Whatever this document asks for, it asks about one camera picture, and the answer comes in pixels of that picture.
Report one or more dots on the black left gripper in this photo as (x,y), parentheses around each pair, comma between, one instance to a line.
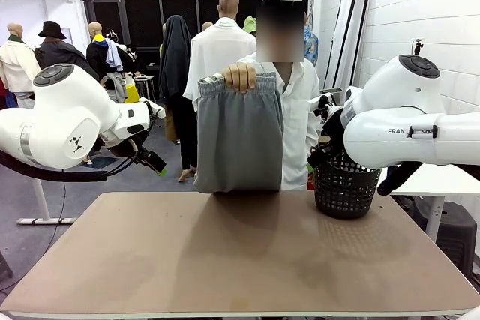
(127,147)

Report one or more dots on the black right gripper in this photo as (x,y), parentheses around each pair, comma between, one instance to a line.
(333,127)

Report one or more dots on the black perforated plastic basket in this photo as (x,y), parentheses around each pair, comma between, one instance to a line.
(345,192)

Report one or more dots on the grey training pants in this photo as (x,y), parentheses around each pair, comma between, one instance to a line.
(240,140)

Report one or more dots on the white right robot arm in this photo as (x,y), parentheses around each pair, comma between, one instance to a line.
(393,136)

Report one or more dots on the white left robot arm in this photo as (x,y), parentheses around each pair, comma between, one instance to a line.
(56,117)

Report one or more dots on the person's right hand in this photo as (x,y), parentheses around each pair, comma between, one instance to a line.
(240,77)

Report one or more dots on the person in white shirt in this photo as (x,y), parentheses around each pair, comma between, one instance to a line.
(296,129)

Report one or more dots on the yellow table cloth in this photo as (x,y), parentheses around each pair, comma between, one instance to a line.
(132,94)

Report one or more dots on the small white work table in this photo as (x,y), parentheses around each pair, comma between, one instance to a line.
(144,79)

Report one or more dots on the person with white face mask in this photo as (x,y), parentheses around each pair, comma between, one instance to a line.
(134,58)

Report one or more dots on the mannequin with black hooded cloak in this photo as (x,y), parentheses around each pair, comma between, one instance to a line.
(174,57)

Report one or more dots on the man in blue floral shirt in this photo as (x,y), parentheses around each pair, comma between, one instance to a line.
(311,46)

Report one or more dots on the large white side table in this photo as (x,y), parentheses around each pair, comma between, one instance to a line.
(431,185)

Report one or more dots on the mannequin with yellow scarf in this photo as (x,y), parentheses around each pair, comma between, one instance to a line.
(99,57)

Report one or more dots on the white table with T-foot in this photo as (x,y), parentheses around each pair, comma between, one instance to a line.
(41,204)

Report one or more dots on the black framed white panel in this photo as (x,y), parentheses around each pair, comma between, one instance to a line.
(343,35)
(356,35)

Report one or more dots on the mannequin with white shirt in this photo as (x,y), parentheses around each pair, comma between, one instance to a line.
(217,46)

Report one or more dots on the mannequin with dark jacket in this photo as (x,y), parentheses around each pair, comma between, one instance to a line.
(63,54)

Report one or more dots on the bare mannequin head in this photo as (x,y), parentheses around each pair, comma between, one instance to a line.
(207,27)

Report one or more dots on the light green hat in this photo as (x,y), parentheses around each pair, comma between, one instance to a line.
(249,26)

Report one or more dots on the black tripod stand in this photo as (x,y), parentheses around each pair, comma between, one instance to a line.
(417,45)

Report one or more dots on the black plastic stool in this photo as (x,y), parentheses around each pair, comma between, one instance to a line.
(453,234)

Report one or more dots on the black bucket hat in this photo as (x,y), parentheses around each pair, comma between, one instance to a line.
(51,30)

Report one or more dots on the mannequin with cream coat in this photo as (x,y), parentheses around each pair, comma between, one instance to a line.
(17,65)

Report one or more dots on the black metal stand foot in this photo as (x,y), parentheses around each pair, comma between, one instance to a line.
(5,267)

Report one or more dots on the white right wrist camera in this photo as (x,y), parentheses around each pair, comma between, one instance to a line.
(326,104)

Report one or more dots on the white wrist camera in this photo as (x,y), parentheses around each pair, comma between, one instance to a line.
(326,104)
(154,108)

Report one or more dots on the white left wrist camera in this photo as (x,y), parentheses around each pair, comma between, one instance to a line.
(154,108)

